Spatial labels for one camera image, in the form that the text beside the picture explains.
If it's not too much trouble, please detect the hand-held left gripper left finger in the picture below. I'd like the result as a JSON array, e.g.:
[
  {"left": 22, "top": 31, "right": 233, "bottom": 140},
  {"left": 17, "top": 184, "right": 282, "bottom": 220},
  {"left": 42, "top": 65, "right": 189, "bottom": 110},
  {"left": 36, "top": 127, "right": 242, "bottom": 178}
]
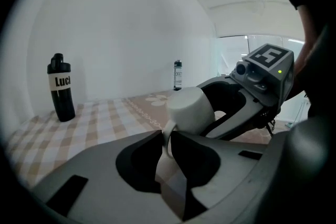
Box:
[{"left": 33, "top": 130, "right": 184, "bottom": 224}]

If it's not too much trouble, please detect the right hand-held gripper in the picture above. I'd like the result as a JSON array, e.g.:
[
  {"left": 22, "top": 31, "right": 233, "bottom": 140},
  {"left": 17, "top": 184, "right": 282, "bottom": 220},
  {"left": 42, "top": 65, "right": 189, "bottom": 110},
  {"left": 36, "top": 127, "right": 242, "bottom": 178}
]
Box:
[{"left": 196, "top": 43, "right": 295, "bottom": 141}]

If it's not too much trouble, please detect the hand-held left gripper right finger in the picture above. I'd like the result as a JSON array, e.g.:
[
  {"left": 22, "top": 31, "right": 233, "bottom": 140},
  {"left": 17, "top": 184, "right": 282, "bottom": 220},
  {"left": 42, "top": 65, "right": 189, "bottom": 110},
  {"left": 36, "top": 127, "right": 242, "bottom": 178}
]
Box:
[{"left": 170, "top": 130, "right": 270, "bottom": 222}]

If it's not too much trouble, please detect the white mug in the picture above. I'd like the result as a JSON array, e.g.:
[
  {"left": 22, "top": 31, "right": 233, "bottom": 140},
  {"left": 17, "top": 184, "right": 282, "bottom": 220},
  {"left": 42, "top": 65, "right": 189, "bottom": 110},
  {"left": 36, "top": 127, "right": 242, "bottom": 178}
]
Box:
[{"left": 162, "top": 86, "right": 216, "bottom": 159}]

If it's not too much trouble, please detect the person's right forearm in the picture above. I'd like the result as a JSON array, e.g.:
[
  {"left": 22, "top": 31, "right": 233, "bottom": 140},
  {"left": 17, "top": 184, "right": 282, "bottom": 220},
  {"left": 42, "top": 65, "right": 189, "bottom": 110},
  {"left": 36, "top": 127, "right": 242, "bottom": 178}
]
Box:
[{"left": 293, "top": 4, "right": 325, "bottom": 103}]

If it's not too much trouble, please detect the checked beige flower tablecloth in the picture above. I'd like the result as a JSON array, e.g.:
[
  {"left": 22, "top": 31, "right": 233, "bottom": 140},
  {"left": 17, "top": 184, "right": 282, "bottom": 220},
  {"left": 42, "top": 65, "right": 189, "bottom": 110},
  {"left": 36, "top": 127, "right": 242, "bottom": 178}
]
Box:
[{"left": 5, "top": 88, "right": 272, "bottom": 192}]

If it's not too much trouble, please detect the clear bottle with dark lid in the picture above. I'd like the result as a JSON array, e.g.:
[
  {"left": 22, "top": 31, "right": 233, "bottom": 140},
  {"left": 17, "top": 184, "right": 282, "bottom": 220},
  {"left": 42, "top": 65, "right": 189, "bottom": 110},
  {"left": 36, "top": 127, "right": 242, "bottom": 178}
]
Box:
[{"left": 173, "top": 59, "right": 183, "bottom": 91}]

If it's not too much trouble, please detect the black bottle with white band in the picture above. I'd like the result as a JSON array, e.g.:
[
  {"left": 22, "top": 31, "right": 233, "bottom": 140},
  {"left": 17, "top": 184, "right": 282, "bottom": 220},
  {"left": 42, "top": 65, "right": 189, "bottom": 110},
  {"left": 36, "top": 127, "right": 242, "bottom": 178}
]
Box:
[{"left": 47, "top": 52, "right": 76, "bottom": 123}]

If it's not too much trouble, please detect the black gripper lanyard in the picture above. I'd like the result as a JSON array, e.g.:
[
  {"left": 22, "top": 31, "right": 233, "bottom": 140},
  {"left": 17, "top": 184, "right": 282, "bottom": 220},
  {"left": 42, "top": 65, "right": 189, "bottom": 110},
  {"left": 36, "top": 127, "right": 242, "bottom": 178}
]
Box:
[{"left": 264, "top": 110, "right": 278, "bottom": 137}]

